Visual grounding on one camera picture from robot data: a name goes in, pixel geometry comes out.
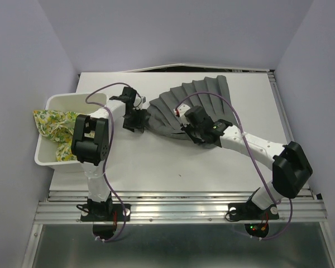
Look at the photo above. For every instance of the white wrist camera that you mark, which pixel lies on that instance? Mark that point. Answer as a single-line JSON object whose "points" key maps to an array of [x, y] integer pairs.
{"points": [[180, 112], [139, 101]]}

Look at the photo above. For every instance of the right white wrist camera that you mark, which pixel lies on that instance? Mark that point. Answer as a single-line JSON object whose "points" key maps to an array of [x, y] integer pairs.
{"points": [[180, 112]]}

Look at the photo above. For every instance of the white plastic bin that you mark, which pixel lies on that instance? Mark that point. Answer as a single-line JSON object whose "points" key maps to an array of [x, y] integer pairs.
{"points": [[45, 154]]}

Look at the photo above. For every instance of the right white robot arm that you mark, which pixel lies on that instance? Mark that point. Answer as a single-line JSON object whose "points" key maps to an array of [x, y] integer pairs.
{"points": [[288, 163]]}

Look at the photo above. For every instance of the yellow floral skirt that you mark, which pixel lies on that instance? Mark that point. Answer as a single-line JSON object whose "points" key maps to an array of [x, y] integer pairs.
{"points": [[58, 127]]}

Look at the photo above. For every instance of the aluminium mounting rail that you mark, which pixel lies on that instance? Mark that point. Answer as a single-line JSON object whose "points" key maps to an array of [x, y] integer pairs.
{"points": [[175, 207]]}

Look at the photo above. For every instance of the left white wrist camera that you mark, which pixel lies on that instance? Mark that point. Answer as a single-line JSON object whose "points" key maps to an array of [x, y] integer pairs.
{"points": [[139, 101]]}

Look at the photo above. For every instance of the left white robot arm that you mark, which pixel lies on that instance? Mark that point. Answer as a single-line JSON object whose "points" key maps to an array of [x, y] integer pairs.
{"points": [[93, 136]]}

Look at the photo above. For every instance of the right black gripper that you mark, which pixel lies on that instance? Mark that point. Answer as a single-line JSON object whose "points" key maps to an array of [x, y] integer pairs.
{"points": [[187, 129]]}

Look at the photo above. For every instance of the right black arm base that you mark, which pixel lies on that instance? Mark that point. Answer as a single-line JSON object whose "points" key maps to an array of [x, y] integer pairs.
{"points": [[257, 220]]}

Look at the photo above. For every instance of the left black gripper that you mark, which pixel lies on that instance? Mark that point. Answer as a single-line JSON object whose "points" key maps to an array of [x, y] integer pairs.
{"points": [[139, 124]]}

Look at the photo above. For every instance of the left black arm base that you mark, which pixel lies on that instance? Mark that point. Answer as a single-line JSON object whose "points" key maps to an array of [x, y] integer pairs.
{"points": [[108, 219]]}

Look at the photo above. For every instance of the grey pleated skirt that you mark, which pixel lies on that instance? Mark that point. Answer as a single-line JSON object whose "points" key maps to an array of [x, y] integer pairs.
{"points": [[209, 100]]}

